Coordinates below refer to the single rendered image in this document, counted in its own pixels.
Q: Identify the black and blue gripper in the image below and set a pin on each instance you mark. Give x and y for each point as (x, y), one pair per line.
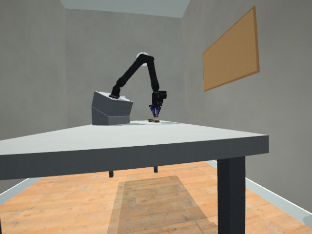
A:
(153, 107)

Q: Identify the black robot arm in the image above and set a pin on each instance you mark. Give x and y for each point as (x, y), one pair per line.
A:
(157, 96)

